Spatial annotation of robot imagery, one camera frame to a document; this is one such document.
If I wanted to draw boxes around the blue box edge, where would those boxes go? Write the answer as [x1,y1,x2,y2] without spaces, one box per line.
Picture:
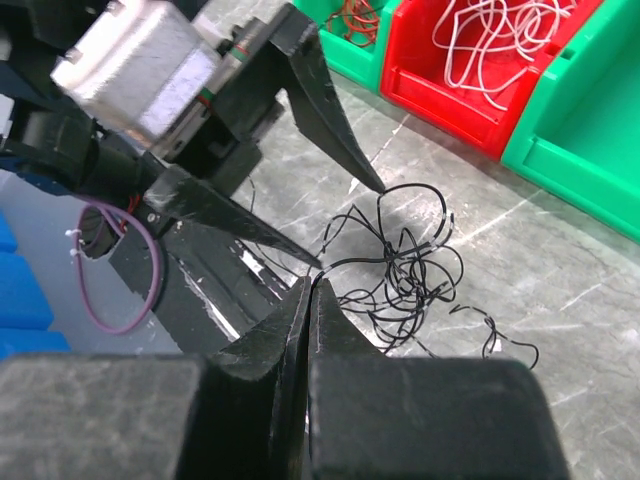
[1,215,70,360]

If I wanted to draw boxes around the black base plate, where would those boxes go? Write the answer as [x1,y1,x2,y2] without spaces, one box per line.
[67,203,289,353]

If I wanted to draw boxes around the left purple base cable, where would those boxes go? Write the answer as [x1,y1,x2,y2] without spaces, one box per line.
[74,202,164,335]

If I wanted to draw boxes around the red cables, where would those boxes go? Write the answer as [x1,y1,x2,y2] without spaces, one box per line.
[324,0,386,51]

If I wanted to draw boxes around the white cables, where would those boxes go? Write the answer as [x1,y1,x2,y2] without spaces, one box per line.
[432,0,579,111]

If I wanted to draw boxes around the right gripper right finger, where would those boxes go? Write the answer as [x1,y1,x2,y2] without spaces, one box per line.
[309,280,569,479]

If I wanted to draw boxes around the red plastic bin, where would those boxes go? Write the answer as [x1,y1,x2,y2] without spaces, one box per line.
[380,1,600,159]

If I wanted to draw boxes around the black cables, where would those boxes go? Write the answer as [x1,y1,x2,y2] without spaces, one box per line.
[247,177,541,371]

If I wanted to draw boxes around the green plastic bin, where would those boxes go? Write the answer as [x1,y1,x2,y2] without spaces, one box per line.
[293,0,400,94]
[502,0,639,240]

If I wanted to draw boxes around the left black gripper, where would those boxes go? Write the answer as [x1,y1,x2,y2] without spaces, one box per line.
[144,3,385,268]

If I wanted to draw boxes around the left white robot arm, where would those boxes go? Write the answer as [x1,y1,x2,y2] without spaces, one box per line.
[1,1,385,266]

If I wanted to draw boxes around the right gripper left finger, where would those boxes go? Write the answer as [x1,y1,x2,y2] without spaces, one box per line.
[1,279,311,479]

